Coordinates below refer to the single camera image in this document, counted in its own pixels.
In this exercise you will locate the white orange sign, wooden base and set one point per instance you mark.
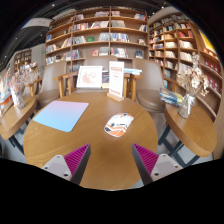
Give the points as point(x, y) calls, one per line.
point(116, 78)

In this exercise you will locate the white framed floral picture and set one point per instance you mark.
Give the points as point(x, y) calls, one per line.
point(89, 76)

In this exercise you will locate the book display table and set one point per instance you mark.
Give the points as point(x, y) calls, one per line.
point(4, 93)

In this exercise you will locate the pink blue gradient mouse pad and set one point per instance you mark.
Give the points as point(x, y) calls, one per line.
point(61, 115)

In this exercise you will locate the small distant wooden bookshelf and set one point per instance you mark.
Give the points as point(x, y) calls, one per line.
point(22, 59)

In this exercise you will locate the round wooden side table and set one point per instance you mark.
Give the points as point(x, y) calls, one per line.
point(16, 116)
point(193, 130)

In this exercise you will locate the white orange computer mouse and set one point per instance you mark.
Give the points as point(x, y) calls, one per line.
point(118, 125)

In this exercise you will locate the tall wooden bookshelf with books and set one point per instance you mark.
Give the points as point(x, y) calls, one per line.
point(180, 46)

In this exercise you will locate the stack of light blue books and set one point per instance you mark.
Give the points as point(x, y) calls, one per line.
point(133, 71)

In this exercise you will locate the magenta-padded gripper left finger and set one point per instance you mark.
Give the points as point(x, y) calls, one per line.
point(76, 159)

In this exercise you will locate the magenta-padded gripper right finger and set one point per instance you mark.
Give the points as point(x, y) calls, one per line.
point(146, 159)

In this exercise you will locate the dark book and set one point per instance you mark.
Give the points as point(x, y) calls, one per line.
point(105, 79)

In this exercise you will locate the stack of colourful magazines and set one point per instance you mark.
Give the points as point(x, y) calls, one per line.
point(170, 97)

